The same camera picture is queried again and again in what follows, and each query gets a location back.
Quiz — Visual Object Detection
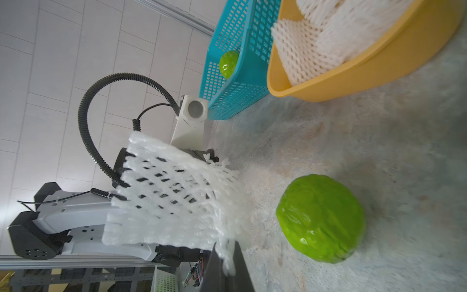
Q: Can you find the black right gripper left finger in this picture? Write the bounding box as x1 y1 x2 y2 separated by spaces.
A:
199 245 227 292

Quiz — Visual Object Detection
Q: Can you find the white perforated bin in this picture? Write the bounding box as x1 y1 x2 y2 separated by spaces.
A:
150 268 179 292

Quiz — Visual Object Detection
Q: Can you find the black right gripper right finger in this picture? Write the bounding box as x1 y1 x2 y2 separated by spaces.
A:
227 242 255 292

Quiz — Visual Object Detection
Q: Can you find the yellow plastic tub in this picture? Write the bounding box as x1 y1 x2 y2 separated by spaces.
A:
267 1 467 102

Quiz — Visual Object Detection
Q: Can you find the dark green netted custard apple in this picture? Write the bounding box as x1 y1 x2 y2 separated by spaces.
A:
276 174 366 264

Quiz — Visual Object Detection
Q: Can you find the pile of foam nets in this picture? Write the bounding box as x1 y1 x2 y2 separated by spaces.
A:
271 0 411 86

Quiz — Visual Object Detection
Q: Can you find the left circuit board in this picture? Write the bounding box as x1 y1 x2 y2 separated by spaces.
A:
182 257 204 288

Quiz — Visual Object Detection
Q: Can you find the teal plastic basket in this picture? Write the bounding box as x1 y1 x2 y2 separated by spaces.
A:
199 0 281 120

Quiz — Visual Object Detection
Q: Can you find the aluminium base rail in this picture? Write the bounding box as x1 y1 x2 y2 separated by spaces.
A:
1 255 164 270

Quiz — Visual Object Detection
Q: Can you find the aluminium corner post left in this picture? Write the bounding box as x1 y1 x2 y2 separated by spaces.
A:
136 0 215 37

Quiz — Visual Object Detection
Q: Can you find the green custard apple in basket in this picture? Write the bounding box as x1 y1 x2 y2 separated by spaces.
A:
219 50 240 80

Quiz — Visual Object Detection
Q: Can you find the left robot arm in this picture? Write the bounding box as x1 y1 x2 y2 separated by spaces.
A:
8 73 210 267

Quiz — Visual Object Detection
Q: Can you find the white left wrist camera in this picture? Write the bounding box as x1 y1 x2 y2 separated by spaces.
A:
170 95 208 150

